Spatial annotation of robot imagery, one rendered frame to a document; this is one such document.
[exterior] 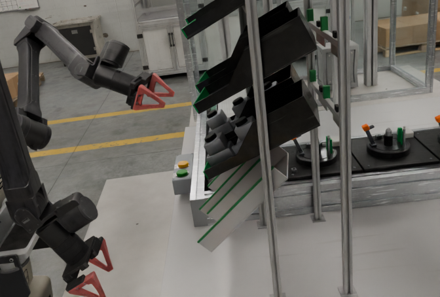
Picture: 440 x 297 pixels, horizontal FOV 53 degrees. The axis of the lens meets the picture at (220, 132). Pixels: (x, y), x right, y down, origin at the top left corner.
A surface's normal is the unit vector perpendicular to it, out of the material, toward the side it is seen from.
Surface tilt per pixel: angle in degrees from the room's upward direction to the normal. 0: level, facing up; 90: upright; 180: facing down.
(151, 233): 0
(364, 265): 0
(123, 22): 90
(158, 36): 90
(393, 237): 0
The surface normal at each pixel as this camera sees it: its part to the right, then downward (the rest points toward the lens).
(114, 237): -0.12, -0.92
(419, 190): 0.02, 0.37
